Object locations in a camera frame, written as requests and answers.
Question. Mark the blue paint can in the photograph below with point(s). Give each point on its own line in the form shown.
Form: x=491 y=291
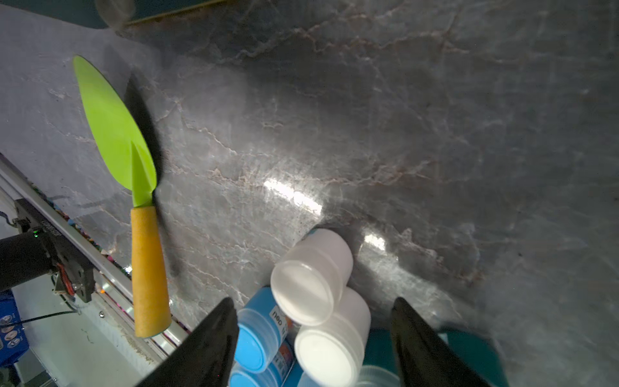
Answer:
x=274 y=376
x=263 y=329

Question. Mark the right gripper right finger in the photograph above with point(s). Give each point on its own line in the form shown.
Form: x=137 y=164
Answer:
x=423 y=358

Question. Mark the green trowel yellow handle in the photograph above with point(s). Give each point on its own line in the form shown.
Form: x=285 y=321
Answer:
x=127 y=156

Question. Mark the teal top drawer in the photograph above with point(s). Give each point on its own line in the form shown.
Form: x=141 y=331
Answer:
x=101 y=14

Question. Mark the white paint can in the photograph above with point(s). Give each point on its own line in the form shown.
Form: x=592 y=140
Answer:
x=332 y=353
x=308 y=282

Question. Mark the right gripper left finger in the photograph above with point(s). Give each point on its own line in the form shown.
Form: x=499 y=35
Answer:
x=206 y=357

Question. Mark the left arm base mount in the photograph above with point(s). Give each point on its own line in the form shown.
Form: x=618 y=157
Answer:
x=38 y=249

